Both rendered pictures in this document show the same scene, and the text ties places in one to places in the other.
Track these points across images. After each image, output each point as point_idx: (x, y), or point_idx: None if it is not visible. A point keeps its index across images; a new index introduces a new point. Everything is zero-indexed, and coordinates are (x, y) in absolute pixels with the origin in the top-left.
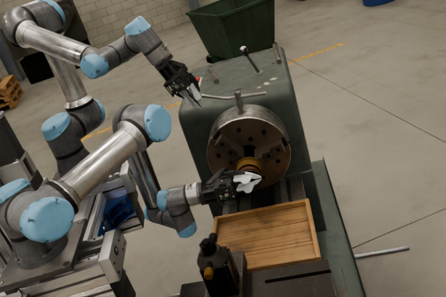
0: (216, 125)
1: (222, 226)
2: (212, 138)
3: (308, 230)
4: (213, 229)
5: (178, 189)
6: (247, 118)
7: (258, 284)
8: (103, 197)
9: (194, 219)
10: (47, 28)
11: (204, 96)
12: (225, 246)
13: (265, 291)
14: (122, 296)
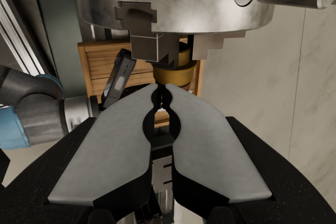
0: None
1: (93, 59)
2: (124, 29)
3: (193, 79)
4: (84, 74)
5: (53, 137)
6: (247, 30)
7: (158, 169)
8: None
9: (62, 89)
10: None
11: None
12: (158, 212)
13: (163, 173)
14: (4, 187)
